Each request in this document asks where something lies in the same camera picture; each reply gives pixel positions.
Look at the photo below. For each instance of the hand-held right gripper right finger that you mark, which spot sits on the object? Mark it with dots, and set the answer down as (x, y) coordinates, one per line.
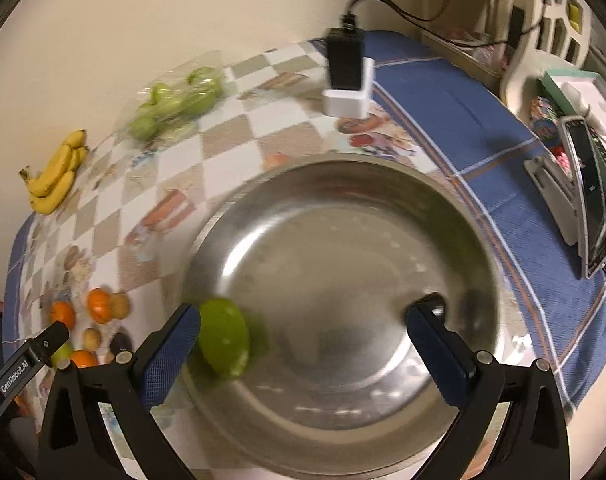
(443, 355)

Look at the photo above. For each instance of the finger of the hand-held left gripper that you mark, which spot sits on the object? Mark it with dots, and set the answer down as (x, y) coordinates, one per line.
(48, 342)

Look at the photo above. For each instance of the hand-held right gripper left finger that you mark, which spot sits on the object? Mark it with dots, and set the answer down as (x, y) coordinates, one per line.
(168, 355)

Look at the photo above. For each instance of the orange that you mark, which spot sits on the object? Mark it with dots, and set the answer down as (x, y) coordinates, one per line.
(63, 314)
(99, 305)
(83, 358)

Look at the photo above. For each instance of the brown kiwi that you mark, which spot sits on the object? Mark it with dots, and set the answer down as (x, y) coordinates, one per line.
(120, 306)
(91, 337)

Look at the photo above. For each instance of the dark plum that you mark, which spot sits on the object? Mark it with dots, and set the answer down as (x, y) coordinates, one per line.
(120, 342)

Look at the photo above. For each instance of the large steel bowl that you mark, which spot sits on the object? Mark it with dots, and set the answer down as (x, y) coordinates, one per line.
(333, 285)

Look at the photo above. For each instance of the bunch of yellow bananas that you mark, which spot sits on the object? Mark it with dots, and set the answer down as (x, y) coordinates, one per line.
(53, 180)

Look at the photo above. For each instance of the black phone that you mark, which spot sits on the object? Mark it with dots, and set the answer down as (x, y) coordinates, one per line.
(590, 195)

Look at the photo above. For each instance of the clear bag of green mangoes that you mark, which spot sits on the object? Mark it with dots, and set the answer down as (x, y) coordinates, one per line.
(178, 100)

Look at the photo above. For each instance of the colourful printed packet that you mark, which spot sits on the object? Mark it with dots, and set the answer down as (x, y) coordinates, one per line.
(543, 115)

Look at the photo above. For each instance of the white charging dock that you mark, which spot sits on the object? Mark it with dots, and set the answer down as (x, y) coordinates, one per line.
(345, 102)

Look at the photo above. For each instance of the teal box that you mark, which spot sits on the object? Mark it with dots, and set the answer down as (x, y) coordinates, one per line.
(558, 80)

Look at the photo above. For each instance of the black charger block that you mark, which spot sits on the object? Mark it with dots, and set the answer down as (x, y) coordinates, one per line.
(345, 60)

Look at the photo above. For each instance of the white plastic chair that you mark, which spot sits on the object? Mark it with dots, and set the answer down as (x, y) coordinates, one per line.
(543, 25)

